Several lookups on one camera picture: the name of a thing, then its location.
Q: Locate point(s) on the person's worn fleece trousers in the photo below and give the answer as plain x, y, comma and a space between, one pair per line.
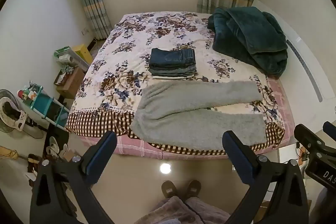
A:
181, 211

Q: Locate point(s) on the teal shelf rack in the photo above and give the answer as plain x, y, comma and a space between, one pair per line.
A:
44, 106

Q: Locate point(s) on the grey fleece pants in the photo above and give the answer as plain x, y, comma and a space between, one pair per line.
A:
189, 113

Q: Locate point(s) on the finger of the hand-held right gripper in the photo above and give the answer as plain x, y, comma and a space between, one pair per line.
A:
307, 136
330, 128

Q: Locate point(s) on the dark green plush blanket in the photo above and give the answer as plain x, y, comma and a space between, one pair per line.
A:
249, 37

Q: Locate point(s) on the person's brown slipper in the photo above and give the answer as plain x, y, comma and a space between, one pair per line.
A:
193, 188
168, 189

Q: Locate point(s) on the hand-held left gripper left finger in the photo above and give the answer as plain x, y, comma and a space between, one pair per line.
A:
96, 165

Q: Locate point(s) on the person's right brown slipper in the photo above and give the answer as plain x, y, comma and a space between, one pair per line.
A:
193, 188

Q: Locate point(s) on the person's right forearm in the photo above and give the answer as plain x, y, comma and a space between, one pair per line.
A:
325, 204

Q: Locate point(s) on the clear plastic storage box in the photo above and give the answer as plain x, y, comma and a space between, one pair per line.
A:
68, 57

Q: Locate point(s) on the stack of folded jeans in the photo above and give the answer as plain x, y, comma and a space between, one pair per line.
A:
173, 62

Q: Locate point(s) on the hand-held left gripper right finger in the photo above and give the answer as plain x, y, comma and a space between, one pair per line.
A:
236, 158

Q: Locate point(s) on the white bed headboard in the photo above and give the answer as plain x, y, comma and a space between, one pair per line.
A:
307, 56

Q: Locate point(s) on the standing fan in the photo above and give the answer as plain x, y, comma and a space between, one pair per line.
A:
11, 113

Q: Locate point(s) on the person's left brown slipper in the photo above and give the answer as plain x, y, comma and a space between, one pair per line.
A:
168, 189

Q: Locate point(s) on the floral bed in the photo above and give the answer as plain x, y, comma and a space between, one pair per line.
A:
136, 40

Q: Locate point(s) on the wooden nightstand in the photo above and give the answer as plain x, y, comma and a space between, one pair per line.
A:
71, 82

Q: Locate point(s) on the pair of white shoes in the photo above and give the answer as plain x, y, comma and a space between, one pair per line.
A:
53, 146

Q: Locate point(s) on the yellow box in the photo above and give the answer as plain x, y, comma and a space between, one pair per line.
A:
83, 52

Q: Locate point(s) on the wall socket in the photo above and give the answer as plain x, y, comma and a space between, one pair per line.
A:
85, 30

